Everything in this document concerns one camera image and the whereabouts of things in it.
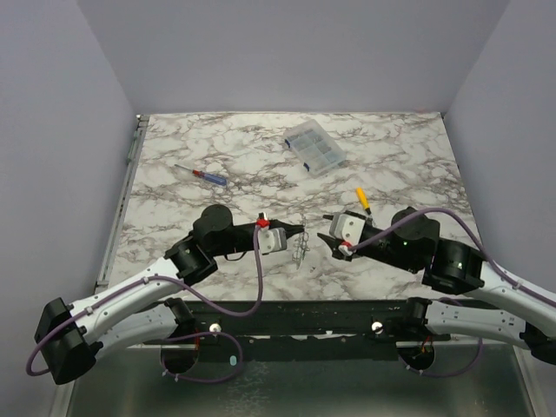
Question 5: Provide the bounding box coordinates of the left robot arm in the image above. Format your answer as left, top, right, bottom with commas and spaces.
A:
26, 204, 304, 385

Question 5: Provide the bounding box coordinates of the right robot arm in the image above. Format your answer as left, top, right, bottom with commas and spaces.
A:
320, 207, 555, 364

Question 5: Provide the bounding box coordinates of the yellow screwdriver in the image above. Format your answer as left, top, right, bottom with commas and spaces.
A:
355, 188, 375, 226

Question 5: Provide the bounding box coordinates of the clear plastic screw box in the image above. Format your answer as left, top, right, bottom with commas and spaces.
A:
283, 119, 346, 177

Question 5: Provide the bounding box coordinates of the blue red screwdriver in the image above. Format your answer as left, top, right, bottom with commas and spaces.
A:
175, 164, 228, 187

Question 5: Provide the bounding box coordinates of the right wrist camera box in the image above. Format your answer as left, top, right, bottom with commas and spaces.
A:
329, 211, 367, 257

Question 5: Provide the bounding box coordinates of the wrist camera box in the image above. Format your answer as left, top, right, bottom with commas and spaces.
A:
329, 211, 367, 257
254, 212, 288, 255

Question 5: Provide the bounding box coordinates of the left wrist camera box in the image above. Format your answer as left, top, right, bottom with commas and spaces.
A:
254, 212, 288, 255

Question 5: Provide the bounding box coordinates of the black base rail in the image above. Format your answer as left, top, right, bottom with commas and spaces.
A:
155, 298, 449, 370

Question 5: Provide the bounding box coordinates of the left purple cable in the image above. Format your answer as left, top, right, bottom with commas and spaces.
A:
25, 225, 264, 377

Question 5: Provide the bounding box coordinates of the purple cable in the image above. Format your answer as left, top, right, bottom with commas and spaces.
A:
349, 207, 556, 308
25, 225, 264, 377

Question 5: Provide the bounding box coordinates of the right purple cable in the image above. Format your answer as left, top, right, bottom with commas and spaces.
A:
349, 207, 556, 308

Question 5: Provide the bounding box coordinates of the aluminium frame rail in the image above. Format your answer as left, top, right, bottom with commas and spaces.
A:
93, 115, 150, 295

